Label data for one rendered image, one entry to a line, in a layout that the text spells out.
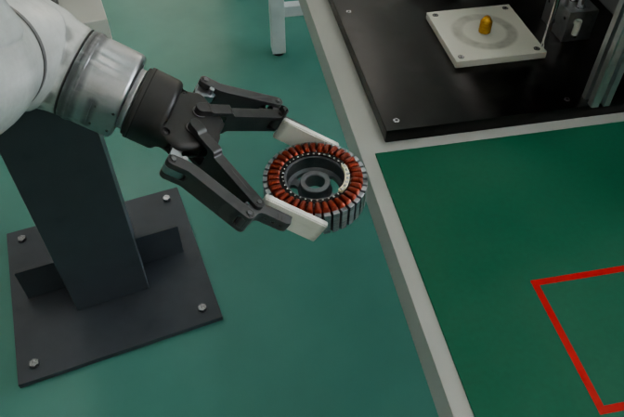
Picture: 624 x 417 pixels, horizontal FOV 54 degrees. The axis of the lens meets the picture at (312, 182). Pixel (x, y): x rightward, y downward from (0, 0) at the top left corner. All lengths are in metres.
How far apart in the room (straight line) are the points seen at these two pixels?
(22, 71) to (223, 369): 1.12
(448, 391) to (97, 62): 0.46
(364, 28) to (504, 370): 0.62
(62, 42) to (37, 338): 1.14
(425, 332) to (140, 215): 1.25
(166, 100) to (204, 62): 1.77
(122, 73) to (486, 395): 0.47
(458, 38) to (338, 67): 0.20
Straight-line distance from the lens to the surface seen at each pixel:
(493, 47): 1.05
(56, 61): 0.59
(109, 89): 0.60
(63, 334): 1.64
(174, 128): 0.62
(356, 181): 0.65
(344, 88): 0.98
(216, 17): 2.64
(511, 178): 0.86
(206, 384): 1.51
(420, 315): 0.70
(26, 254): 1.84
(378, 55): 1.01
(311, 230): 0.63
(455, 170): 0.86
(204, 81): 0.68
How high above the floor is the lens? 1.33
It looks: 46 degrees down
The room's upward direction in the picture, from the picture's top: straight up
